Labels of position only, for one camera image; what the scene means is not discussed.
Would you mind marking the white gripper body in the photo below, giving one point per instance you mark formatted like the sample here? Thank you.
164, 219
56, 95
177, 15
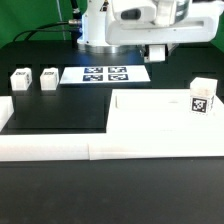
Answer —
192, 29

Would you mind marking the white square tabletop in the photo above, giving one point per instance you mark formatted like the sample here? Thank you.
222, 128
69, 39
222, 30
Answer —
162, 110

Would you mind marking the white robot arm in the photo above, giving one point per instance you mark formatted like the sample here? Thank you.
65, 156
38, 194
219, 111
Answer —
158, 13

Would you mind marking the white base AprilTag sheet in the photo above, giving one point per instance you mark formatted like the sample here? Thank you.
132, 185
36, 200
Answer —
104, 74

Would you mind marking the white U-shaped obstacle fence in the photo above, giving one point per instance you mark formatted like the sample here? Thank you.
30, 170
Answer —
119, 145

